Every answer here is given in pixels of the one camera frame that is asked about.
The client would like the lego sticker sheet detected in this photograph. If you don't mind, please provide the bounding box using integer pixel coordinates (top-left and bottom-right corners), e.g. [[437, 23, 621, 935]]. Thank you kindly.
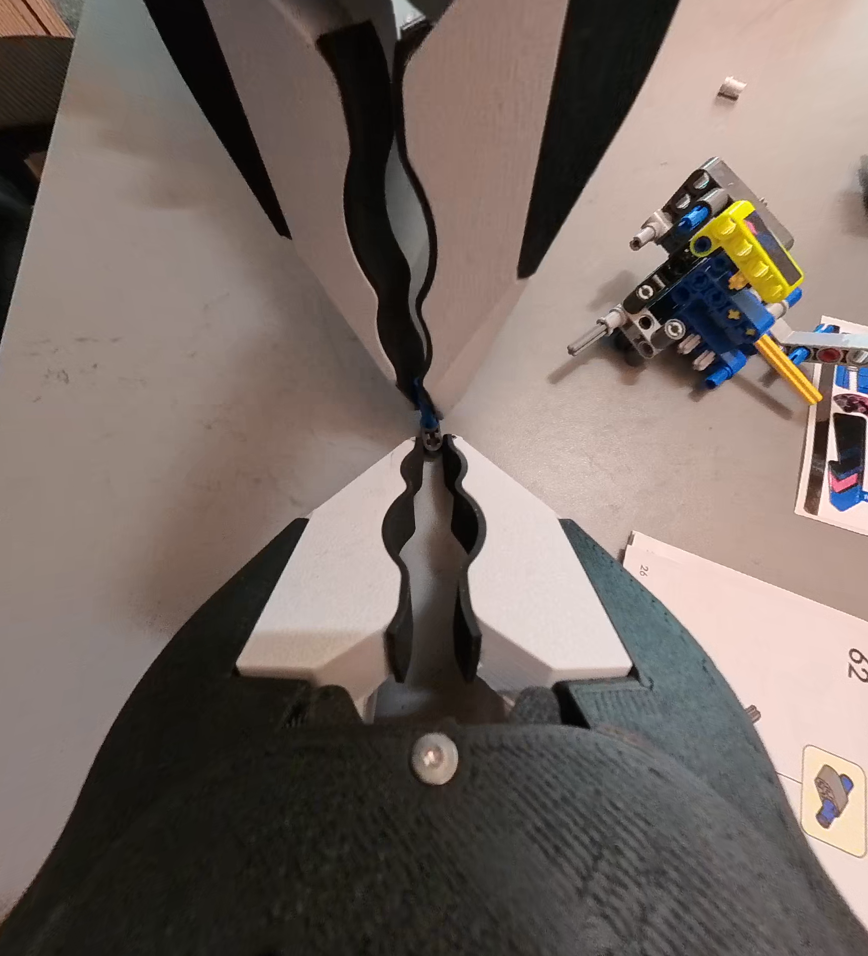
[[794, 315, 868, 552]]

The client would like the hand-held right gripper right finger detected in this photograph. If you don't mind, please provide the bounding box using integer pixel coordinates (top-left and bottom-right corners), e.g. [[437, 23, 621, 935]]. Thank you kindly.
[[440, 435, 634, 705]]

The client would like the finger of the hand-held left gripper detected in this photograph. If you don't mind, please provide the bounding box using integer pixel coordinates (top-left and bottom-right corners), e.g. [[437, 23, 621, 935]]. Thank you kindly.
[[400, 0, 571, 412], [203, 0, 426, 408]]

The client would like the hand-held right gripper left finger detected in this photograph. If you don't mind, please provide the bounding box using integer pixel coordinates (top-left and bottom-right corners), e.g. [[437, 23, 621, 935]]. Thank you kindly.
[[236, 437, 424, 721]]

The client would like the partly built lego vehicle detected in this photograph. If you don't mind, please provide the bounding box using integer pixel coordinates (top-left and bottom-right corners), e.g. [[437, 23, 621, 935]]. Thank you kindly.
[[567, 157, 868, 408]]

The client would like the dark woven chair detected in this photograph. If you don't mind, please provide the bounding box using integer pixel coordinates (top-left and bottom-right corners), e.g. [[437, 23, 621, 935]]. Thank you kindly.
[[0, 36, 75, 161]]

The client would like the open lego instruction booklet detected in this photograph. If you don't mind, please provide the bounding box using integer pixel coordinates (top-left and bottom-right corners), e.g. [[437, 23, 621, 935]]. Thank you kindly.
[[623, 530, 868, 946]]

